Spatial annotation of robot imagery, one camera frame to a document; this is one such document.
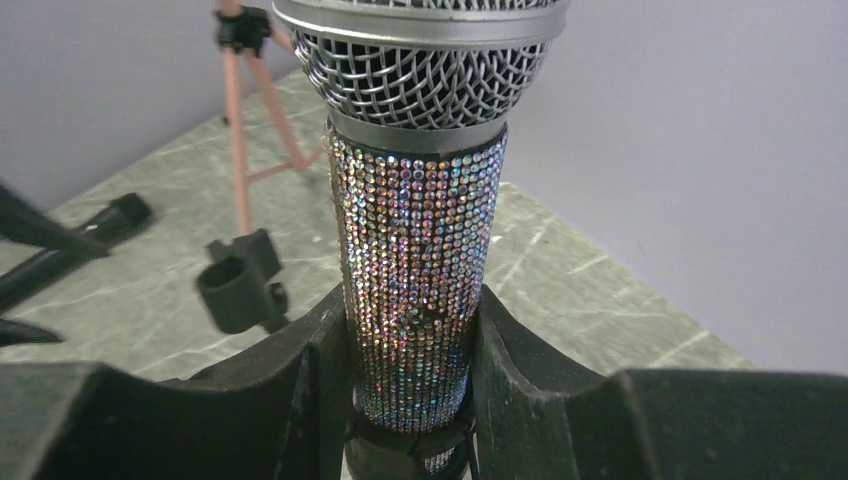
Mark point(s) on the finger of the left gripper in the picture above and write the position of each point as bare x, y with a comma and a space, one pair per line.
16, 332
24, 224

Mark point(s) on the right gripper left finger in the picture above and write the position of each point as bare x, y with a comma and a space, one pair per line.
277, 410

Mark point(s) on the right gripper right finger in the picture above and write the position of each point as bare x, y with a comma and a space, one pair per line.
542, 415

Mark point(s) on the black microphone with orange end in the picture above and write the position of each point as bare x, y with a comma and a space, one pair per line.
122, 219

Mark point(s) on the rhinestone silver microphone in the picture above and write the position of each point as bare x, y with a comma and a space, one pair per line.
418, 94

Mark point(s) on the black tripod mic stand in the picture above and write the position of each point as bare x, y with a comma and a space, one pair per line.
372, 452

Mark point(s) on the black round-base desk mic stand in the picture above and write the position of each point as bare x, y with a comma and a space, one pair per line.
238, 287

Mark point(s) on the pink perforated music stand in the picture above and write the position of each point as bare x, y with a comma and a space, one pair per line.
241, 35

